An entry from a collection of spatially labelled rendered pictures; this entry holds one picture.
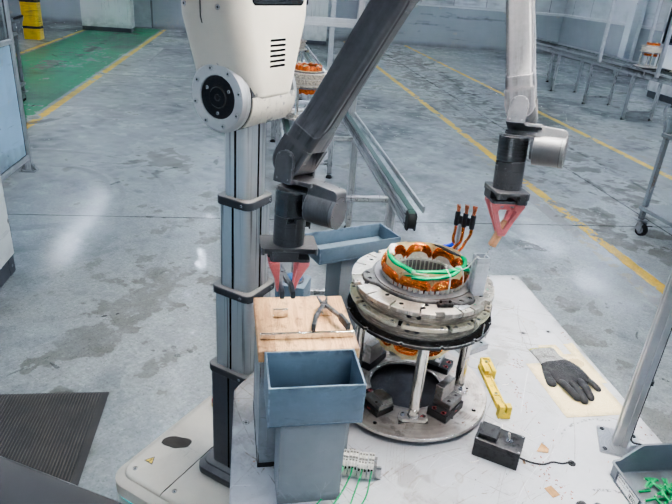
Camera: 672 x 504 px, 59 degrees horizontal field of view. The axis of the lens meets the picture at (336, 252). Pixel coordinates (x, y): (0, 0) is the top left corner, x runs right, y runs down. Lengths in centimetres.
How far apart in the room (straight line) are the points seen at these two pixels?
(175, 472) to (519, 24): 158
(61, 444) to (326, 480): 155
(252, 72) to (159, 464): 127
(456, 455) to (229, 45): 99
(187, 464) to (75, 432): 69
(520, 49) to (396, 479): 89
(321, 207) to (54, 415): 192
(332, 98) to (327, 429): 58
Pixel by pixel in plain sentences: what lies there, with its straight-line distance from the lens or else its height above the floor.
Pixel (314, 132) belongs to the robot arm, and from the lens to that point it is 98.
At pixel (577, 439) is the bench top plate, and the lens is 151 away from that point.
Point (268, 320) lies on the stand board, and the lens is 119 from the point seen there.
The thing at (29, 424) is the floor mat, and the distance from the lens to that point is 269.
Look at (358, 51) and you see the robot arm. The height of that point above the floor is 159.
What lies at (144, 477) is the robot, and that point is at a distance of 202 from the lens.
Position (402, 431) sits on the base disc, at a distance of 136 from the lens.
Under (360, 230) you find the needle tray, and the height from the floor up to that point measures 105.
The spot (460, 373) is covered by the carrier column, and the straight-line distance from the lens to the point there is 148.
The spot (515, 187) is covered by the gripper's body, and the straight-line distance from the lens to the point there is 121.
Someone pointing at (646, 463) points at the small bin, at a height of 81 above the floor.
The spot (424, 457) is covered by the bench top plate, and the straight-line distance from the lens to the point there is 134.
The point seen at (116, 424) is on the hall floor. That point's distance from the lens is 262.
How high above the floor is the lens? 169
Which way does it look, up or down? 25 degrees down
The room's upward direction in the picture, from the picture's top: 5 degrees clockwise
